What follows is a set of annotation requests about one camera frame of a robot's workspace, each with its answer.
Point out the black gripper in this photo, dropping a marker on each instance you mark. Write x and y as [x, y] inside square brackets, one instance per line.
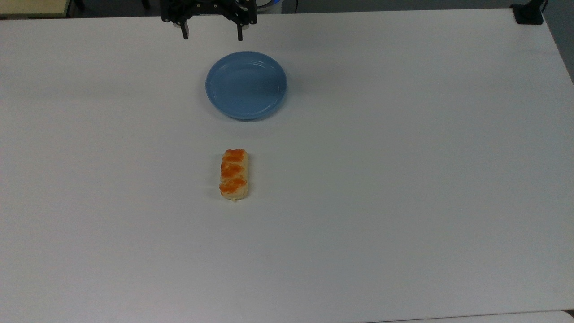
[210, 8]

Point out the blue round plate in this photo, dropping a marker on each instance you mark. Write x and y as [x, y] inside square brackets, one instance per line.
[246, 85]

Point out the braided bread loaf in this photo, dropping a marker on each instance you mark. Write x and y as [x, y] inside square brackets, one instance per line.
[234, 175]

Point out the wooden side table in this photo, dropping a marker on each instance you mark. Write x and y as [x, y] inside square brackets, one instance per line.
[33, 6]

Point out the black table clamp mount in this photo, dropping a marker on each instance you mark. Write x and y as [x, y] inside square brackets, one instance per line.
[529, 12]

